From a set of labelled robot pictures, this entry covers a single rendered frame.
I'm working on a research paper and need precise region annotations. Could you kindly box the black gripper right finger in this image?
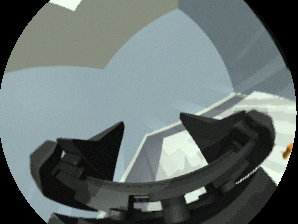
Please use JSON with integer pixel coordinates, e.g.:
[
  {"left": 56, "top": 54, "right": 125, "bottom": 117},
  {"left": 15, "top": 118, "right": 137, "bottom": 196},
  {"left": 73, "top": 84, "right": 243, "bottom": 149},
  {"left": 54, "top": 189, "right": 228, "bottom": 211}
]
[{"left": 180, "top": 109, "right": 246, "bottom": 164}]

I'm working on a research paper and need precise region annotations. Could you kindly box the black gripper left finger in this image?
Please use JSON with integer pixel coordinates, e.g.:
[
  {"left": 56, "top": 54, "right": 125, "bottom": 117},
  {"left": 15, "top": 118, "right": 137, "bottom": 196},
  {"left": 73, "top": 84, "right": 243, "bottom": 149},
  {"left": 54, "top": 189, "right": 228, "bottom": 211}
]
[{"left": 56, "top": 121, "right": 125, "bottom": 181}]

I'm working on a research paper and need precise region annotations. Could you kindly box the orange cylinder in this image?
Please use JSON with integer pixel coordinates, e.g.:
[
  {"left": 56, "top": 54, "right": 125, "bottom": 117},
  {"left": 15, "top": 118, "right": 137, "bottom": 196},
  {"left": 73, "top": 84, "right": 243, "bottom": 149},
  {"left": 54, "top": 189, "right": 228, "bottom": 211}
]
[{"left": 282, "top": 144, "right": 293, "bottom": 160}]

